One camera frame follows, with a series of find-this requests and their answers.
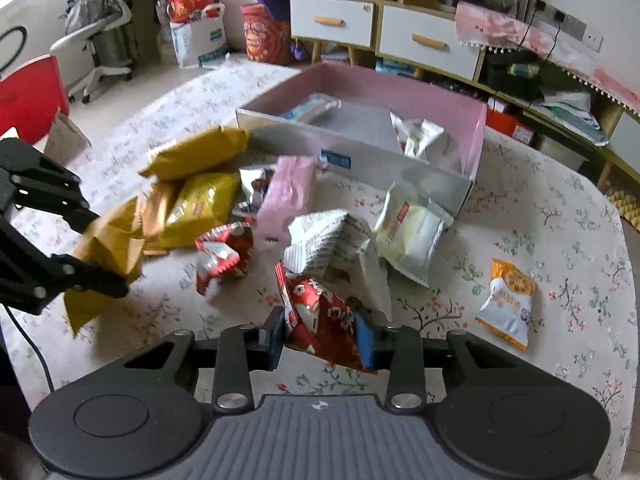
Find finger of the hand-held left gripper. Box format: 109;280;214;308
0;137;101;233
0;220;130;316

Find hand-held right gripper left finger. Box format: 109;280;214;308
122;306;287;415

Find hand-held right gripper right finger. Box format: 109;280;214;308
354;309;521;411

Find mustard yellow snack packet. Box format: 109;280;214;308
64;195;147;337

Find cream white snack packet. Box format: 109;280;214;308
373;182;454;289

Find yellow waffle snack packet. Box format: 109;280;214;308
138;126;251;182

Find pink-lined cardboard box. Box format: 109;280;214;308
235;61;489;217

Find clear plastic snack wrapper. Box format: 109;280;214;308
357;246;394;322

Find orange brown slim snack packet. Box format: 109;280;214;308
141;182;180;257

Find red chair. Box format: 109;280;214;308
0;53;71;147

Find red and silver snack packet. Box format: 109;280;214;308
194;221;256;297

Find white text-printed snack packet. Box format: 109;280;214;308
283;210;372;277

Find bright yellow patterned snack packet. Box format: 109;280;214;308
164;172;242;250

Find pink snack packet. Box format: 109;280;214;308
256;155;317;244

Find orange and white snack packet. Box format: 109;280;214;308
475;258;539;351

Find silver foil snack packet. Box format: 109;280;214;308
238;164;277;212

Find white office chair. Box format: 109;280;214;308
49;0;137;105

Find white shopping bag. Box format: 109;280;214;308
169;2;229;69

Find floral printed cloth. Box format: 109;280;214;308
9;57;632;480

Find white green-printed snack packet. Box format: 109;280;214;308
389;111;447;159

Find light blue snack packet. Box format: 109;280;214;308
279;92;342;124

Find red storage box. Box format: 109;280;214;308
484;107;537;147

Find red round printed bag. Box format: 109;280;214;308
241;3;294;66

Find yellow egg tray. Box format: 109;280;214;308
601;179;640;233

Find wide white drawer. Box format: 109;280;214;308
378;5;484;81

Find white plastic bags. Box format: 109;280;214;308
531;90;609;147

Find small white drawer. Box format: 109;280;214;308
290;0;376;51

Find low wooden cabinet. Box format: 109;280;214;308
477;47;640;188

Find pink floral cover cloth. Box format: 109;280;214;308
454;1;640;112

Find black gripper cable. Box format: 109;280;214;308
0;304;57;394

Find grey wall socket panel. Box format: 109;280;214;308
534;0;604;54

